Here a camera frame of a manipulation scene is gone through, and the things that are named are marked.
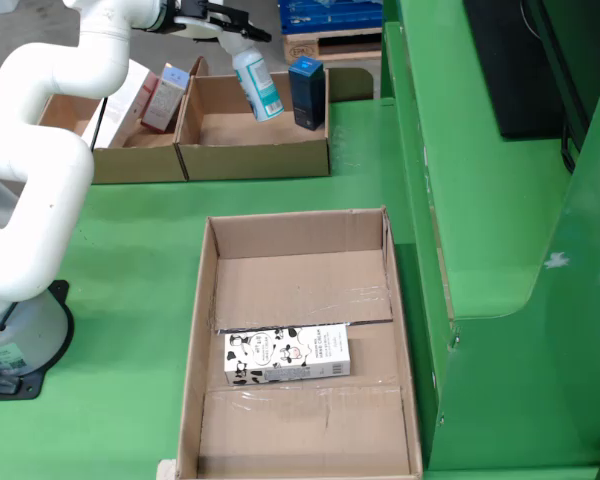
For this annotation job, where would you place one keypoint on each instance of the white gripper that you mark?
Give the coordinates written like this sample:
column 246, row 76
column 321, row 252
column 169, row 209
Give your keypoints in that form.
column 200, row 29

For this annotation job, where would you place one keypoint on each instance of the cow print hand cream box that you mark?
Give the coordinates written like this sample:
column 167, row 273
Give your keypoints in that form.
column 325, row 357

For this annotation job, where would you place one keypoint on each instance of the wooden pallet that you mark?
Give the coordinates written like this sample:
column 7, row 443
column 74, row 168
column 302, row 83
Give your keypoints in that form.
column 300, row 50

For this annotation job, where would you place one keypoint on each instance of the beige foam block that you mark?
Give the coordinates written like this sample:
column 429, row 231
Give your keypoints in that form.
column 167, row 471

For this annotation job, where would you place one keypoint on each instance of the pink carton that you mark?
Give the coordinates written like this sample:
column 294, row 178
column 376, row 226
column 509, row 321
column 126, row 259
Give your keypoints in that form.
column 147, row 95

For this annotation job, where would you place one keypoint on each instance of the green metal shelf unit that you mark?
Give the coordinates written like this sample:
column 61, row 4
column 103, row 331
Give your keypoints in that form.
column 485, row 200

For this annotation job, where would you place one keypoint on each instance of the carton with lavender lid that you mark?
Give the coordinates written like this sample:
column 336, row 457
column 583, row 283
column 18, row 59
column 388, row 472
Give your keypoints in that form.
column 167, row 100

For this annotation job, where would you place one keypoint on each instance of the cardboard box with green flap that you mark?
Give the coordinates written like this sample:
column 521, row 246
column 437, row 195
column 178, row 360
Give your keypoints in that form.
column 230, row 130

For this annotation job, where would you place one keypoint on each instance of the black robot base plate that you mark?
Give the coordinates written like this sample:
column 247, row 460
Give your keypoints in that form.
column 55, row 350

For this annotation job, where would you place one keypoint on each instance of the large cardboard tray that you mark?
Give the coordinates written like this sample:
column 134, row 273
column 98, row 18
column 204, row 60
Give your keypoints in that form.
column 305, row 430

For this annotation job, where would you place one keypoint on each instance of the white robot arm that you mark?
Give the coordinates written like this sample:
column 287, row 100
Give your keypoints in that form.
column 40, row 150

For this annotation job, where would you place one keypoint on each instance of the dark blue carton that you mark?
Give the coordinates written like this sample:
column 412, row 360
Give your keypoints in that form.
column 306, row 95

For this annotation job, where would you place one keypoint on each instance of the translucent white suction cup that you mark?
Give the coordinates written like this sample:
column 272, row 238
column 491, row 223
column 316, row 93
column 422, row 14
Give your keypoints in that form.
column 260, row 85

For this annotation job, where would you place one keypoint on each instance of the plain cardboard box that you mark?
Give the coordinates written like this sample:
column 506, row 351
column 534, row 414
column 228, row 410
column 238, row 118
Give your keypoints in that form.
column 140, row 160

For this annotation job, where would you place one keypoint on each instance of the large white carton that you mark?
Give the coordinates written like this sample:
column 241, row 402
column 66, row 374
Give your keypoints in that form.
column 125, row 105

